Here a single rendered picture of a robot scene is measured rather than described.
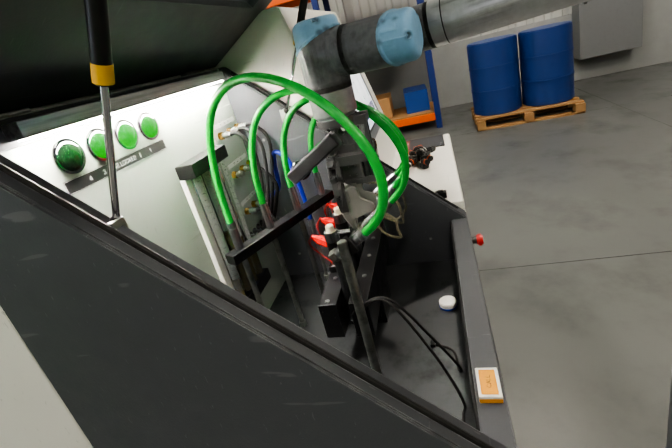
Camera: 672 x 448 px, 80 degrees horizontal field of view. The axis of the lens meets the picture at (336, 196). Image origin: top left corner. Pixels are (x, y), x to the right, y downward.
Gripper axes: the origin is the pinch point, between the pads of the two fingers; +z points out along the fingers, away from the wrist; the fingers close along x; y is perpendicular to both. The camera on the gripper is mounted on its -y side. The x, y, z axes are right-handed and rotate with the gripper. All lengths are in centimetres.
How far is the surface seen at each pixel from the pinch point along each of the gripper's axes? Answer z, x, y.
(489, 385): 16.2, -22.7, 19.7
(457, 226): 17.4, 26.5, 18.9
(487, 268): 112, 149, 33
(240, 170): -7.5, 23.6, -31.8
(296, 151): -7.9, 31.0, -18.4
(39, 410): 6, -35, -42
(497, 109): 91, 461, 89
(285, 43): -34, 35, -15
